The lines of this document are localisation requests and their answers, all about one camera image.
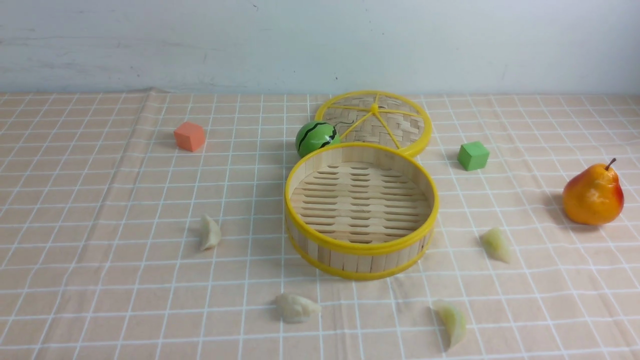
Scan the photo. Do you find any white dumpling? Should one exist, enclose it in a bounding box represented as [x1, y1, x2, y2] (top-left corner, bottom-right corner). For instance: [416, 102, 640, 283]
[275, 292, 322, 324]
[199, 214, 222, 251]

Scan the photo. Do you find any pale green dumpling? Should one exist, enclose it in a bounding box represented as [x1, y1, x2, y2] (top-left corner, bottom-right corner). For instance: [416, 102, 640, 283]
[480, 227, 511, 264]
[432, 300, 467, 349]

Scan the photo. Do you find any bamboo steamer tray yellow rim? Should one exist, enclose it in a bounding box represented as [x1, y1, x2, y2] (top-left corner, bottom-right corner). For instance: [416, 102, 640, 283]
[283, 143, 440, 281]

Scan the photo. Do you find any woven bamboo steamer lid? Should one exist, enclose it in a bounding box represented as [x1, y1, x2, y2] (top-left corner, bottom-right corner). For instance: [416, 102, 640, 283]
[314, 89, 432, 158]

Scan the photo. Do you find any green watermelon toy ball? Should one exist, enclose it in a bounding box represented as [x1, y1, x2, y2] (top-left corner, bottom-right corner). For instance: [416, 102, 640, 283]
[295, 121, 341, 158]

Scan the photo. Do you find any orange foam cube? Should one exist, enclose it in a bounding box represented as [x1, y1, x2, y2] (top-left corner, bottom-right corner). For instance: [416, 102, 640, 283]
[173, 121, 207, 152]

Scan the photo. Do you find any green foam cube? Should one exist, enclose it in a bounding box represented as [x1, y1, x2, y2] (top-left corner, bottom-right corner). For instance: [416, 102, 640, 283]
[457, 141, 490, 172]

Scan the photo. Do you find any beige checkered tablecloth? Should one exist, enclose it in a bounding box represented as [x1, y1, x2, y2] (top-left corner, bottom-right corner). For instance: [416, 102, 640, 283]
[0, 89, 640, 360]

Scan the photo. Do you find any orange yellow toy pear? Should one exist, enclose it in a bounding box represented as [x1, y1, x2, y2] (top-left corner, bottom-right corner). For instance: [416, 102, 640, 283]
[562, 158, 625, 226]

